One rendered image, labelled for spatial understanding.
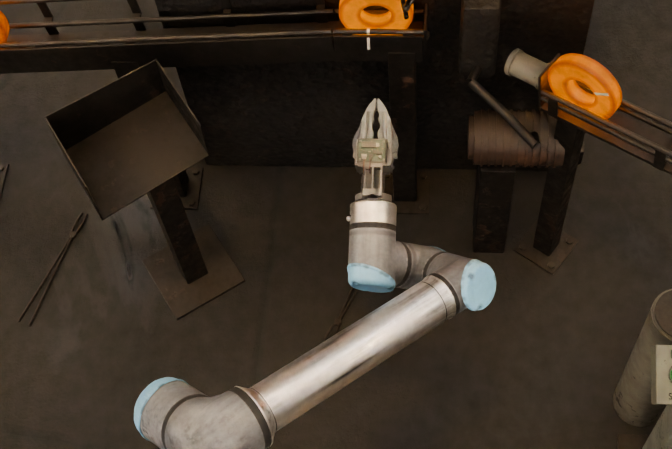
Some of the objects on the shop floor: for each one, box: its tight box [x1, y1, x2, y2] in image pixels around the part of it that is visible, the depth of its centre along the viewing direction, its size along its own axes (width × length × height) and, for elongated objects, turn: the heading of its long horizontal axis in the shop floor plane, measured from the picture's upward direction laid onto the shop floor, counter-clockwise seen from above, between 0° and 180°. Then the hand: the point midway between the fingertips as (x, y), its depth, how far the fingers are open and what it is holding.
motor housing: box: [467, 109, 565, 253], centre depth 266 cm, size 13×22×54 cm, turn 89°
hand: (376, 106), depth 222 cm, fingers closed
